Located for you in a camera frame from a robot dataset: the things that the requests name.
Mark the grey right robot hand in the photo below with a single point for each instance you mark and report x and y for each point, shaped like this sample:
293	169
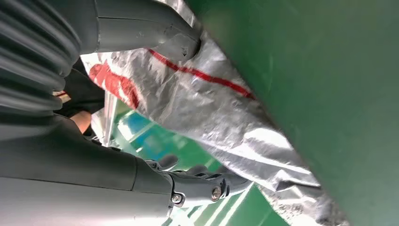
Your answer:
78	174

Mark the green conveyor belt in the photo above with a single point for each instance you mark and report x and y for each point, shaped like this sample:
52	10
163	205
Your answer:
327	93

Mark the person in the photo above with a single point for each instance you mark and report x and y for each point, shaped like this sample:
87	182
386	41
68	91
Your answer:
84	93

